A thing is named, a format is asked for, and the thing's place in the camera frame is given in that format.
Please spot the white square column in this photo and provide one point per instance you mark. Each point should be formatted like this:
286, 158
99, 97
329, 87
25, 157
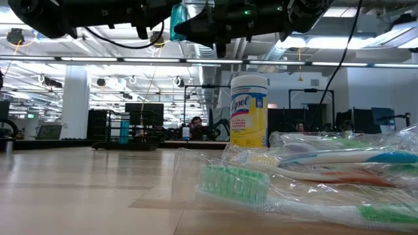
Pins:
75, 111

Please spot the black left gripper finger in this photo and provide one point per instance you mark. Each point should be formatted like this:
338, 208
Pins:
161, 16
163, 5

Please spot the dark monitor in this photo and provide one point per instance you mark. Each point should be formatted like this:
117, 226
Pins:
359, 120

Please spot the yellow Lysol wipes canister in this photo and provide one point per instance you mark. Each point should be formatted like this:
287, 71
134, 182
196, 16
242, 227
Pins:
248, 114

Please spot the blue-grey monitor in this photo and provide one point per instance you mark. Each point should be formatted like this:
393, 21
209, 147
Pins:
383, 115

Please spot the long ceiling light strip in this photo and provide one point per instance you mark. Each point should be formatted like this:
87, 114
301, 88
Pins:
212, 61

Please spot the black boom stand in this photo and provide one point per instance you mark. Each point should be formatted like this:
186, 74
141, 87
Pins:
407, 117

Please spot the person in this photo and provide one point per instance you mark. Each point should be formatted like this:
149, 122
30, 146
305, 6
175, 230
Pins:
197, 125
300, 126

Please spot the small white bottle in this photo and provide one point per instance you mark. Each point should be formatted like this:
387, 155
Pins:
185, 134

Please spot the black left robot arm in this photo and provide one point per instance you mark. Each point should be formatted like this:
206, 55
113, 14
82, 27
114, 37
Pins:
36, 16

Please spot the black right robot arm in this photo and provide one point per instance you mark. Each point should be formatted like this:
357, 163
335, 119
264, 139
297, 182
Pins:
310, 13

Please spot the black monitor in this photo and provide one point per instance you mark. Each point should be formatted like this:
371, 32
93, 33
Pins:
143, 111

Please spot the black ceiling-hung device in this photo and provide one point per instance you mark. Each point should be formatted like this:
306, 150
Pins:
157, 40
15, 36

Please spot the black cabinet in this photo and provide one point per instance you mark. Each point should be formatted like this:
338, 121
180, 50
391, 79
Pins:
96, 124

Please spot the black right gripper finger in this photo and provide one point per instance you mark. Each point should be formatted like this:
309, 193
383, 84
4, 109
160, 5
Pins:
215, 14
209, 32

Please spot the purple toothbrush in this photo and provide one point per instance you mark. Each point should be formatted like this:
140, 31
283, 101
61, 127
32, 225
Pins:
295, 147

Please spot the teal mouthwash bottle white cap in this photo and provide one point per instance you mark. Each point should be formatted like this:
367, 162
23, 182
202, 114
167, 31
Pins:
124, 130
176, 16

